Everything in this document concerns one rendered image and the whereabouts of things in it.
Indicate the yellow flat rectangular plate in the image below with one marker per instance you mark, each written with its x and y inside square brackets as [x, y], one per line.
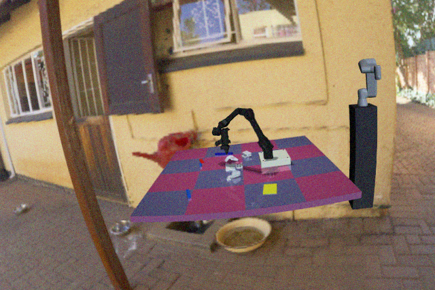
[270, 189]

